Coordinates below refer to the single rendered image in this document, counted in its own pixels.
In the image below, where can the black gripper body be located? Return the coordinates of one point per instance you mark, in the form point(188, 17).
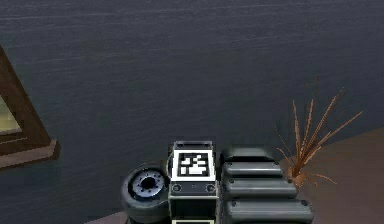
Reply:
point(146, 190)

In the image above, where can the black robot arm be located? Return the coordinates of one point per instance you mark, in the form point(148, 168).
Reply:
point(256, 186)

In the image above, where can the brown framed window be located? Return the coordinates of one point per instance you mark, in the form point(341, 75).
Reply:
point(20, 116)

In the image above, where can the orange dry house plant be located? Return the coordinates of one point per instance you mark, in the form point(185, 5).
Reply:
point(305, 150)

